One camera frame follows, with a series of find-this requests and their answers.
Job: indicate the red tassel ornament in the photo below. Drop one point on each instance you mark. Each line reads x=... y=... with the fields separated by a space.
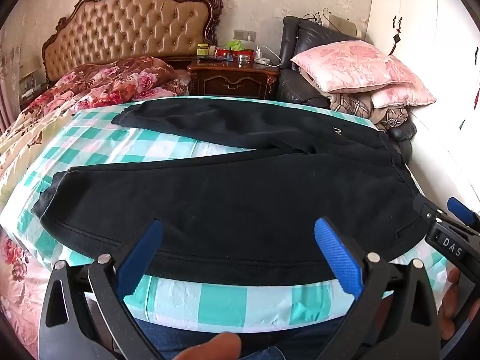
x=396 y=23

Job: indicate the red floral quilt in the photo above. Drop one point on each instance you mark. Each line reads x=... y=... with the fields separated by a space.
x=90 y=86

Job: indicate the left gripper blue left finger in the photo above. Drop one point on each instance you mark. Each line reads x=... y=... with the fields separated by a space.
x=135 y=257

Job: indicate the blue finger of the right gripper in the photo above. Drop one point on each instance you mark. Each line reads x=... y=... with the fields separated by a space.
x=462 y=212

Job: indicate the black fleece pants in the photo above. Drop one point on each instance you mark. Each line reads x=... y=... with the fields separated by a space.
x=245 y=218

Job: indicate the wall power outlet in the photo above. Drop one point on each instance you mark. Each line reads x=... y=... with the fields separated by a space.
x=244 y=35

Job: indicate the person's right hand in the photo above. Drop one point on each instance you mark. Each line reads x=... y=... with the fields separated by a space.
x=449 y=304

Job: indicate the teal white checkered cloth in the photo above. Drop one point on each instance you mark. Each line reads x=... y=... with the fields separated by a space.
x=91 y=138

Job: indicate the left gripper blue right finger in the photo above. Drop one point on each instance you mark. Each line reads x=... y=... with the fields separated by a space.
x=347 y=269

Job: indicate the green crumpled bag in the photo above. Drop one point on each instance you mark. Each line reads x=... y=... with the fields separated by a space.
x=235 y=45

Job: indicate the lower pink floral pillow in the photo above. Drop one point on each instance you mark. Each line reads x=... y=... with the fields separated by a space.
x=402 y=95

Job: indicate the plaid folded blanket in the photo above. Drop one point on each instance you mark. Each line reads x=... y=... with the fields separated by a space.
x=361 y=105

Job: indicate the white wardrobe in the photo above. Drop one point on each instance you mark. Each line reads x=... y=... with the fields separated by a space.
x=440 y=44

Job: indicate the large pink floral pillow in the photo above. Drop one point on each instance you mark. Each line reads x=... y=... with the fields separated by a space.
x=351 y=67

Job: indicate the black leather armchair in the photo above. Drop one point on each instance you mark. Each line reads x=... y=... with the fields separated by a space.
x=299 y=35

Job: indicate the beige device on armchair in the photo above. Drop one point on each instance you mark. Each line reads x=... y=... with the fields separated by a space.
x=340 y=24

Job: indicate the person's left hand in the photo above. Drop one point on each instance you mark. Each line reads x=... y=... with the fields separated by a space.
x=224 y=346

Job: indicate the yellow lidded jar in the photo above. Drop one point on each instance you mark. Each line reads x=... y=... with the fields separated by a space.
x=203 y=49

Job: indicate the white power strip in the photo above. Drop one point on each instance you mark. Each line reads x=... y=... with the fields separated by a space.
x=259 y=57

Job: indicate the dark wooden nightstand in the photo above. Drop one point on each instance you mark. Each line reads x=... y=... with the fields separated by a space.
x=248 y=80

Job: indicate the glass jar with lid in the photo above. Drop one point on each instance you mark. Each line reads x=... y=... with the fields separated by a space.
x=243 y=58

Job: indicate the tufted tan leather headboard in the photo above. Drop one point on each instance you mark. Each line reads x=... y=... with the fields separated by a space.
x=104 y=31

